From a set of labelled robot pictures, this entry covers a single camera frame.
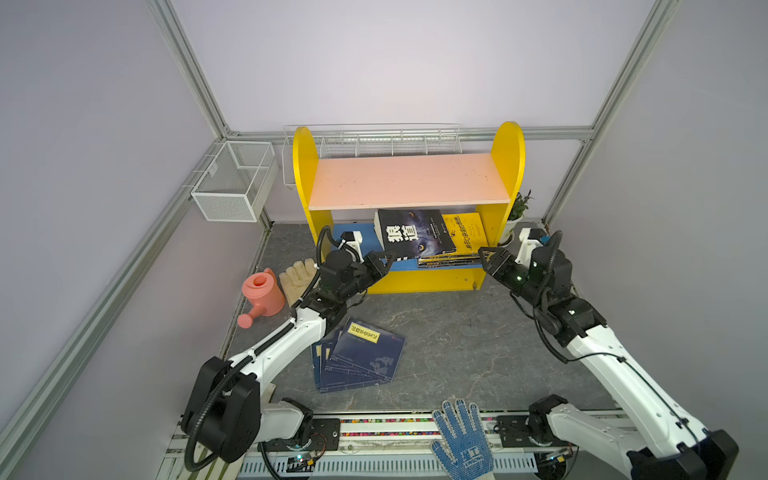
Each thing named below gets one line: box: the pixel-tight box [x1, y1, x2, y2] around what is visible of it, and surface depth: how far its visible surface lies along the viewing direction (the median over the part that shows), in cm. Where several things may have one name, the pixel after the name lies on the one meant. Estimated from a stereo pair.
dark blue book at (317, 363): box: [312, 342, 323, 389], surface depth 85 cm
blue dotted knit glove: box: [430, 399, 495, 480], surface depth 74 cm
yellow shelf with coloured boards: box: [293, 122, 526, 294], surface depth 77 cm
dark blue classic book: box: [330, 317, 406, 381], surface depth 86 cm
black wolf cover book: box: [374, 209, 456, 261], surface depth 84 cm
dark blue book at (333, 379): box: [319, 357, 392, 393], surface depth 82 cm
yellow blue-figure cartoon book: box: [442, 212, 489, 254], surface depth 91 cm
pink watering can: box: [237, 268, 286, 329], surface depth 91 cm
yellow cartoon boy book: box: [417, 254, 481, 269], surface depth 90 cm
